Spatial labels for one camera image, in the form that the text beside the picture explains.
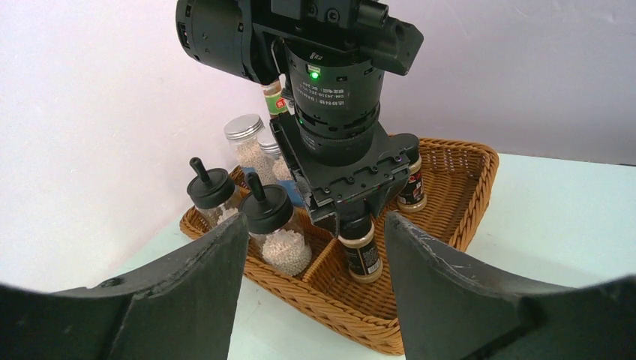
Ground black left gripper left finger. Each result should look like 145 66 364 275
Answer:
1 214 249 359

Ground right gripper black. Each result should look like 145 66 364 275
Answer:
270 115 410 236

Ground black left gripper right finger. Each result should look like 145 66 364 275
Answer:
384 211 636 360

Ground blue-label silver-lid jar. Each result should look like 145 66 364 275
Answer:
259 138 304 207
223 114 278 185

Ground black-spout-lid jar white beads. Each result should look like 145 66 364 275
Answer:
239 172 312 276

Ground small black-lid spice jar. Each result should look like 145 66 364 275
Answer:
394 133 427 213

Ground yellow-cap sauce bottle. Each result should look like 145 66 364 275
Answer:
261 79 288 119

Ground large black-lid jar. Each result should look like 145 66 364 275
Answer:
186 157 241 228

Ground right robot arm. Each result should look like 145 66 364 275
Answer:
175 0 424 239

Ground wicker divided basket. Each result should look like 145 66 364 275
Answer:
179 136 500 357

